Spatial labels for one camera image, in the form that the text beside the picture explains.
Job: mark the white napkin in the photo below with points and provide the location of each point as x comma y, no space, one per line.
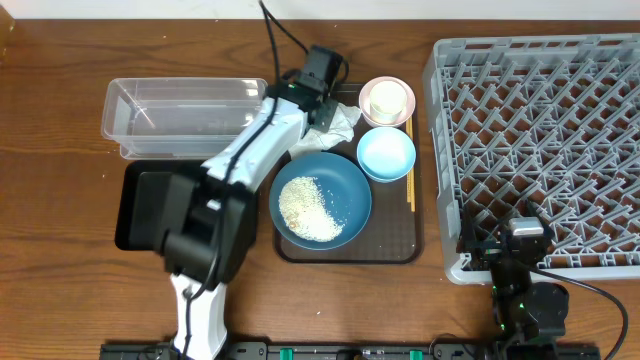
341,130

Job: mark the white rice pile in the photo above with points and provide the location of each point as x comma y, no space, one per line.
302,206

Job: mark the dark blue plate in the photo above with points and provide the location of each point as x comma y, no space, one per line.
344,188

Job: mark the pink bowl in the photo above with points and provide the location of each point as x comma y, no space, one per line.
364,102

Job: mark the light blue bowl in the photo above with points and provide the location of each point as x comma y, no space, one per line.
386,154

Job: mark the black rectangular tray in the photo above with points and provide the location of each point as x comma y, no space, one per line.
135,200

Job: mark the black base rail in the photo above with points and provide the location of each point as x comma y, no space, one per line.
263,351

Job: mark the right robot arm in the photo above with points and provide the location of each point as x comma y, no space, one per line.
526,310

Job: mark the clear plastic waste bin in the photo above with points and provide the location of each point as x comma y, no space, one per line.
179,117

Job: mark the brown serving tray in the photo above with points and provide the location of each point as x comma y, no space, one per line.
392,235

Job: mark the grey dishwasher rack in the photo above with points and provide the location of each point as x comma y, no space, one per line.
548,122

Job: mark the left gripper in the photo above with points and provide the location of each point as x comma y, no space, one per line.
332,106

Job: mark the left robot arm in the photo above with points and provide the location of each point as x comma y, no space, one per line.
200,278

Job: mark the cream cup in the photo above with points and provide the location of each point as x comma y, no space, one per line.
387,100

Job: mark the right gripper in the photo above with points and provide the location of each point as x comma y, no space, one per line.
487,252

